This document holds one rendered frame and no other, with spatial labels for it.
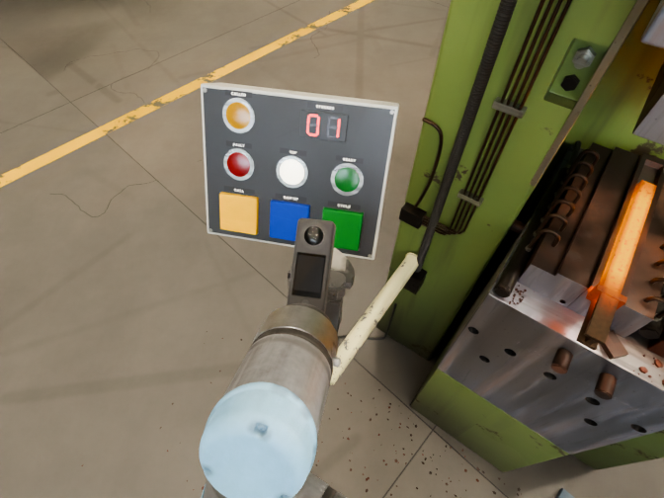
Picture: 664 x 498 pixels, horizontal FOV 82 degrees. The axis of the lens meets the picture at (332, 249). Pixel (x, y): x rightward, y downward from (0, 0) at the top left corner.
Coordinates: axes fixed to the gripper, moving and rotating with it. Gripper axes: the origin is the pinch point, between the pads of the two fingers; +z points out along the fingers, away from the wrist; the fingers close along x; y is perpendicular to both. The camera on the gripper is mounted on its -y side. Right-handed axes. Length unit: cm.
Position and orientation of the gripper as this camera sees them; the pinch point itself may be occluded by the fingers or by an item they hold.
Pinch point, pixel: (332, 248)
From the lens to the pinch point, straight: 61.5
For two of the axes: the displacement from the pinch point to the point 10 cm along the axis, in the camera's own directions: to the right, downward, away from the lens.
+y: -1.0, 9.0, 4.3
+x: 9.8, 1.6, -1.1
